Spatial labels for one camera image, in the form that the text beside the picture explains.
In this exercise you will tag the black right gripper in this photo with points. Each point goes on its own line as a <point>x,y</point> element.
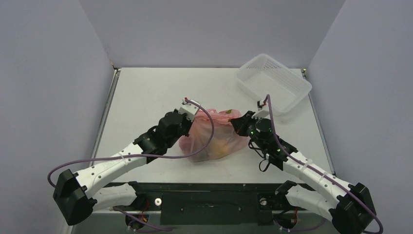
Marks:
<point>243,121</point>

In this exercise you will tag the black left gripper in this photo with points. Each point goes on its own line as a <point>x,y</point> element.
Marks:
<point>188,123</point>

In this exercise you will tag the pink plastic bag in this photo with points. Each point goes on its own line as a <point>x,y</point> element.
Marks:
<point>198,145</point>

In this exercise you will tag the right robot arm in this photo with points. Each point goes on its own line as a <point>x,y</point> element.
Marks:
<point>348,207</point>

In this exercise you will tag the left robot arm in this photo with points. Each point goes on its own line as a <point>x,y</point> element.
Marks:
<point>74,190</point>

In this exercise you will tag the yellow fake lemon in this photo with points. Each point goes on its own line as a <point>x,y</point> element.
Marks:
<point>220,151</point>

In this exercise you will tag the white plastic basket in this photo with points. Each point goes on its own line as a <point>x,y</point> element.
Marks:
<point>263,75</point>

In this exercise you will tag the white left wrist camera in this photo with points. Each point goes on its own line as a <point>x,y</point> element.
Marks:
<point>189,107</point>

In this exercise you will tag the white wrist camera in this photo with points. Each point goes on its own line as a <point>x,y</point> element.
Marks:
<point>263,110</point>
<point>189,107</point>

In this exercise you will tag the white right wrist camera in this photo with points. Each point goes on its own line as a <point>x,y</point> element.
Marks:
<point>263,110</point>

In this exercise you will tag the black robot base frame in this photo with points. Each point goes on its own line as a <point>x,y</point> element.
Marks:
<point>174,204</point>

